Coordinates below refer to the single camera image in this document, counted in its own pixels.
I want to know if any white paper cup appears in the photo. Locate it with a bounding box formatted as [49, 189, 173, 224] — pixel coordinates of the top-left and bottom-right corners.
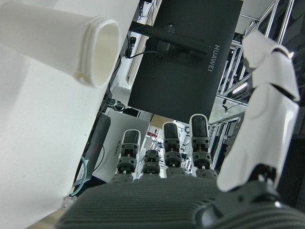
[0, 0, 121, 88]

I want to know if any white Huawei box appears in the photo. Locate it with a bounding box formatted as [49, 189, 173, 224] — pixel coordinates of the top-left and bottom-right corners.
[91, 112, 150, 184]

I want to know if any black Huawei monitor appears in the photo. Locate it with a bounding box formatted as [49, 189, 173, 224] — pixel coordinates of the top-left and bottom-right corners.
[127, 0, 244, 124]

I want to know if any black box device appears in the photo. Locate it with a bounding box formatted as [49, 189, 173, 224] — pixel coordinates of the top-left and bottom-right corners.
[87, 114, 112, 179]

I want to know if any black monitor stand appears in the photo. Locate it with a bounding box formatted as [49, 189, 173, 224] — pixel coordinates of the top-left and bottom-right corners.
[130, 21, 208, 59]

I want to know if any green cable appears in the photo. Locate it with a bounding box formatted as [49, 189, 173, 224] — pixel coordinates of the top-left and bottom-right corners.
[70, 156, 90, 198]

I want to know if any aluminium frame rack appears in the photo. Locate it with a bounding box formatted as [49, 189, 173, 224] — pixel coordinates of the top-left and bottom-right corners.
[214, 0, 295, 146]

